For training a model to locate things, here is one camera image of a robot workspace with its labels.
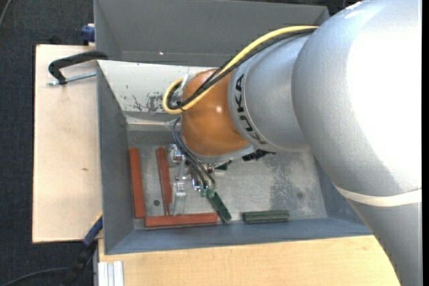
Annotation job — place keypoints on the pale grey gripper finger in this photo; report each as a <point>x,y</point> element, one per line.
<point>173,206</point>
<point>181,205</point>

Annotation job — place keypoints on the red-brown flat block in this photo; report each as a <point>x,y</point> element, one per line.
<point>181,220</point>
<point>136,184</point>
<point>164,177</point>

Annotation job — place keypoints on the dark green flat block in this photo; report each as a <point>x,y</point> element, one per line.
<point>265,216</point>
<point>221,209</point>

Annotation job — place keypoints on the pale wood flat board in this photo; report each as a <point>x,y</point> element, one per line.
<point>63,150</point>

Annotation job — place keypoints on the grey metal bin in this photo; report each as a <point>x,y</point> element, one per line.
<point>140,26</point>

